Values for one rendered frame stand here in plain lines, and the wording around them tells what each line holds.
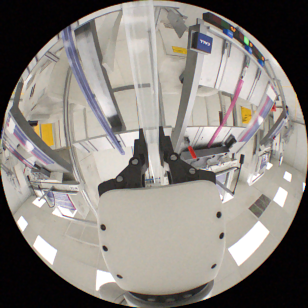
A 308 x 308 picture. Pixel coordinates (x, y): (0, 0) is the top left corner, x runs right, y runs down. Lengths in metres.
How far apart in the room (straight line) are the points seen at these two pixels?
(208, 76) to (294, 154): 8.88
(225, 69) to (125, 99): 2.01
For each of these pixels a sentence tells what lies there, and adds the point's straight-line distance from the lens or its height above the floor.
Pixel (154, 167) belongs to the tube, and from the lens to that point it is 0.17.
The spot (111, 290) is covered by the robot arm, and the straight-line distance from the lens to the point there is 0.19.
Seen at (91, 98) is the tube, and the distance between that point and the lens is 0.21.
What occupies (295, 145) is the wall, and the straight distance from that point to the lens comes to 8.98.
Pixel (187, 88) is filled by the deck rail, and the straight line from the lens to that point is 0.32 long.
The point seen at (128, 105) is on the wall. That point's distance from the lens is 2.14.
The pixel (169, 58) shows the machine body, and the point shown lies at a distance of 0.58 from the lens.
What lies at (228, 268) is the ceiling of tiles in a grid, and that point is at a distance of 2.28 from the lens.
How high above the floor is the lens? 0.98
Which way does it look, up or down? 16 degrees up
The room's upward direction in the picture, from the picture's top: 174 degrees clockwise
